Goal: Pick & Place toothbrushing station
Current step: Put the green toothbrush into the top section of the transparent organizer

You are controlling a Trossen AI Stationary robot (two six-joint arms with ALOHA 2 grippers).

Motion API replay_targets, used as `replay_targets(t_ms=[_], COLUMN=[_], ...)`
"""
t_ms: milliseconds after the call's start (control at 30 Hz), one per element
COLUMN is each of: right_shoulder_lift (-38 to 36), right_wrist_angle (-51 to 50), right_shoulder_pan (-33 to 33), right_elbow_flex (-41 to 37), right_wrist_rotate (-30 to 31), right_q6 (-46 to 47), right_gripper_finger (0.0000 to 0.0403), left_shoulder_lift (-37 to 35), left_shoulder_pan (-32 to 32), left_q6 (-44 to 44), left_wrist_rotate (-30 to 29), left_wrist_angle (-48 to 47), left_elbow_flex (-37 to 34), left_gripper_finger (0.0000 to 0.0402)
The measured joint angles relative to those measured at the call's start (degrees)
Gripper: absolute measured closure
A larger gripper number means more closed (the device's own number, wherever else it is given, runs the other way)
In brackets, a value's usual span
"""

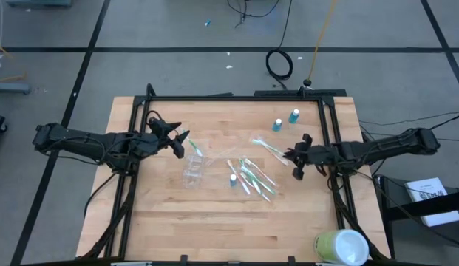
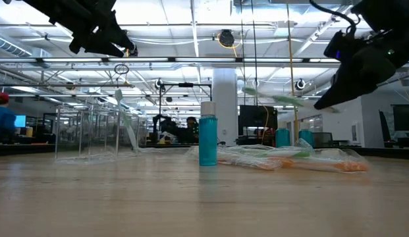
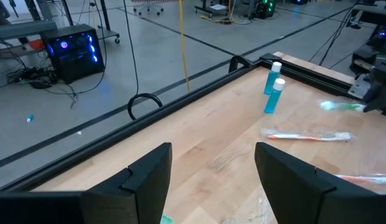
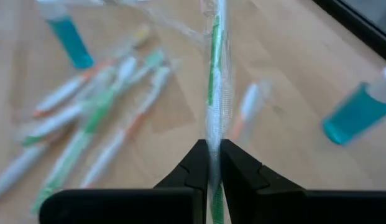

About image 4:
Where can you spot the black aluminium table frame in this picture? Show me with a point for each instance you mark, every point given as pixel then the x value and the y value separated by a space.
pixel 360 31

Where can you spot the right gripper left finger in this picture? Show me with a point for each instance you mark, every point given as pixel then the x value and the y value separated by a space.
pixel 133 205

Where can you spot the blue mouthwash bottle white cap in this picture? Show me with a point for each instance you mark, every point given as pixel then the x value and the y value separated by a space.
pixel 354 115
pixel 71 43

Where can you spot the green toothbrush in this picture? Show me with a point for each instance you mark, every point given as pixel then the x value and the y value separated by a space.
pixel 216 93
pixel 56 121
pixel 96 115

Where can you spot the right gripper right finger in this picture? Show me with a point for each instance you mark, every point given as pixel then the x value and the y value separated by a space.
pixel 289 205

